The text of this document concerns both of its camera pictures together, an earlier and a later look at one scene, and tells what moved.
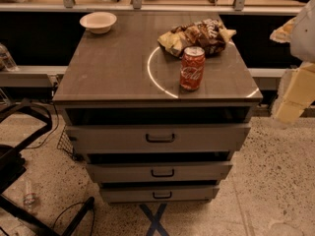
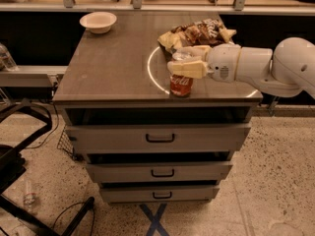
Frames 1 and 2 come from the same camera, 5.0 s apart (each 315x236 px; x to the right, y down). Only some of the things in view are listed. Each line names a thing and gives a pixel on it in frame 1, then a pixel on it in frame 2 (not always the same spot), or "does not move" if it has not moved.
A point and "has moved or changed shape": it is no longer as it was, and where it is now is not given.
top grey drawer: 158,138 does not move
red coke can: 192,68 has moved or changed shape
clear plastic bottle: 6,61 does not move
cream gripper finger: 284,32 -> 221,59
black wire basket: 65,143 does not move
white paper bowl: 98,23 does not move
